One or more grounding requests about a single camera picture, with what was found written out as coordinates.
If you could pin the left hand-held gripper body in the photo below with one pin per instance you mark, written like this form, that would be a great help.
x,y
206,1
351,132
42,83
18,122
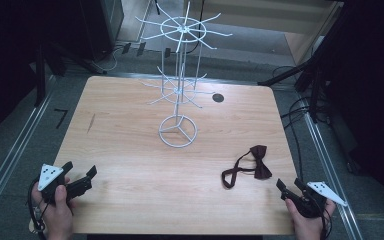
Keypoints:
x,y
49,175

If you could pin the dark maroon bow tie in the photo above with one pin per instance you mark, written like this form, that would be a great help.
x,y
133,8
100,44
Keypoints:
x,y
260,163

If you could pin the black round table grommet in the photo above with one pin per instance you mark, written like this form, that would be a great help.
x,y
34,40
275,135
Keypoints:
x,y
218,97

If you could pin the black metal stand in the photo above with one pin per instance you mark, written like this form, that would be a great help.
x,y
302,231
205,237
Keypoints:
x,y
306,76
40,76

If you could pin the person's right hand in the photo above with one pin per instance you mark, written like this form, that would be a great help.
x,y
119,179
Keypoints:
x,y
308,226

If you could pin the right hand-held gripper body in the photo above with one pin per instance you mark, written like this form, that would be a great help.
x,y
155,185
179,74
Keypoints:
x,y
316,196

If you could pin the person's left hand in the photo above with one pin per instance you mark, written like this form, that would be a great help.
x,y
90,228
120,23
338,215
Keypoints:
x,y
58,215

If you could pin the metal floor rail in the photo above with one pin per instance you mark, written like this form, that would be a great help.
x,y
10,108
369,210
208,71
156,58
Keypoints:
x,y
330,173
10,160

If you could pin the dark cabinet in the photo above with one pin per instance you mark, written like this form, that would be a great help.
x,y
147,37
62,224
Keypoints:
x,y
101,26

